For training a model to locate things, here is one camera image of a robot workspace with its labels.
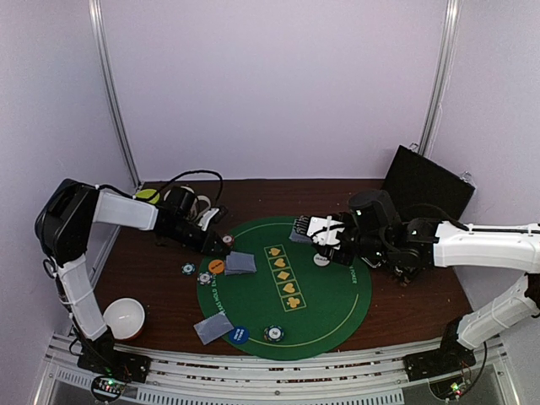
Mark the black poker chip case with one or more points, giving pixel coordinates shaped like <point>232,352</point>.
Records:
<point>424,196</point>

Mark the poker chip stack front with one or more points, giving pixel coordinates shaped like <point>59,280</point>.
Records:
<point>273,334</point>

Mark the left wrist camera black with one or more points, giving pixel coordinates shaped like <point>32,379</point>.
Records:
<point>179,200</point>

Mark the blue small blind button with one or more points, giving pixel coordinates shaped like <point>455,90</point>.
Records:
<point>239,335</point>

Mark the white bowl red outside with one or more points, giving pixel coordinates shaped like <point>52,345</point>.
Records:
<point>125,317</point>

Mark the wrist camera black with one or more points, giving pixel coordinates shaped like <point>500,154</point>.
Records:
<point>179,200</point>
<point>372,210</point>

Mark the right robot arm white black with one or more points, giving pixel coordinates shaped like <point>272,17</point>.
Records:
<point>515,248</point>

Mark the teal chip off mat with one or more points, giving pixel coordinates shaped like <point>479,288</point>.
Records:
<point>188,268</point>

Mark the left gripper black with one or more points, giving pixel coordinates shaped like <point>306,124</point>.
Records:
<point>207,244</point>

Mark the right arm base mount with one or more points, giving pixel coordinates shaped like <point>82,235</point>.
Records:
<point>432,363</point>

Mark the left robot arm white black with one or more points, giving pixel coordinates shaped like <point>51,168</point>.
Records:
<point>64,225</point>

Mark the left aluminium post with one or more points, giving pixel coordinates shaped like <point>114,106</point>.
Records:
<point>98,27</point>

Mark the green tennis ball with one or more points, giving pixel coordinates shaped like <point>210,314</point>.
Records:
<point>148,195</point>

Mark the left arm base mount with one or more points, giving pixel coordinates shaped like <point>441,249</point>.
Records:
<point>119,365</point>

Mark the right aluminium post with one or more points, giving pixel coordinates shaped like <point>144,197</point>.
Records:
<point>442,76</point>

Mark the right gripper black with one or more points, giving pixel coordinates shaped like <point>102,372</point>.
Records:
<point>310,229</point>

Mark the round green poker mat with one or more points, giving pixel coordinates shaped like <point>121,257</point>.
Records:
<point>319,308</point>

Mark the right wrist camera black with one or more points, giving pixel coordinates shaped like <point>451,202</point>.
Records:
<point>372,210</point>

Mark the white dealer button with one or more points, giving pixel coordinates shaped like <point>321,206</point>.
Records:
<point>320,260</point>

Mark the orange big blind button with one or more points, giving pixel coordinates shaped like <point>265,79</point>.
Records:
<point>216,266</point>

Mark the decorated ceramic mug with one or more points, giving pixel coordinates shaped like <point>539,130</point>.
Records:
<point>200,203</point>

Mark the poker chip stack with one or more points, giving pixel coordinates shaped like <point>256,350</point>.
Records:
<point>229,240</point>
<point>273,334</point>

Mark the aluminium rail frame front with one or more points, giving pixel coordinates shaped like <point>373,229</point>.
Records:
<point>371,376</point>

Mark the aluminium post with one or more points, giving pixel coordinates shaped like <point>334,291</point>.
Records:
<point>442,76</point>
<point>98,27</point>

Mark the playing card deck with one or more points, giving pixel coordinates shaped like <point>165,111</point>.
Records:
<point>299,235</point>

